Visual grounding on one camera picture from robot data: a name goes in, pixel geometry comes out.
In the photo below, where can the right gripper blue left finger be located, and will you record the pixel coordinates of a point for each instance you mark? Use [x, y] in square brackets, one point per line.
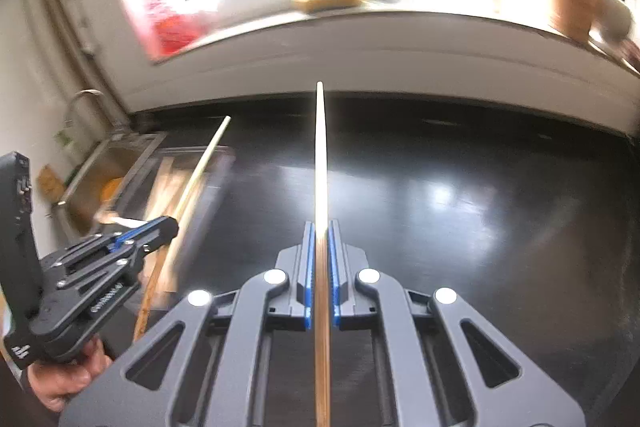
[301, 296]

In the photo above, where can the stainless steel sink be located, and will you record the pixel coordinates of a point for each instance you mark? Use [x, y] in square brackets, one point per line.
[122, 156]

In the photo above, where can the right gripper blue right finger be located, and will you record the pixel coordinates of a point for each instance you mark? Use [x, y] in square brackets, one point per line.
[342, 287]

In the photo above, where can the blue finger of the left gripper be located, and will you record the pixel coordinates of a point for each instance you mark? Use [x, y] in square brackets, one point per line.
[141, 241]

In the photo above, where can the person's left hand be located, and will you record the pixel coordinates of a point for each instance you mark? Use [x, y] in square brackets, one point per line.
[54, 384]

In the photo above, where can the white ceramic spoon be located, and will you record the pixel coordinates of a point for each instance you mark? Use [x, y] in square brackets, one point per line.
[108, 217]

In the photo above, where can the wooden chopstick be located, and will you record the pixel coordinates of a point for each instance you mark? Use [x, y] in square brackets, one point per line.
[322, 295]
[150, 288]

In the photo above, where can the orange scrub sponge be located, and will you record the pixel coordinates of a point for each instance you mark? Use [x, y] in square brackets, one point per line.
[50, 186]

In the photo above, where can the green dish soap bottle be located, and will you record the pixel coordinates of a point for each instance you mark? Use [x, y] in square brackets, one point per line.
[65, 141]

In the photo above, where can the red plastic bag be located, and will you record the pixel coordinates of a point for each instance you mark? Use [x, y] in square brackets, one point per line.
[173, 25]

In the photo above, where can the chrome faucet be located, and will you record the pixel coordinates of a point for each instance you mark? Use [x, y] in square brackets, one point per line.
[116, 123]

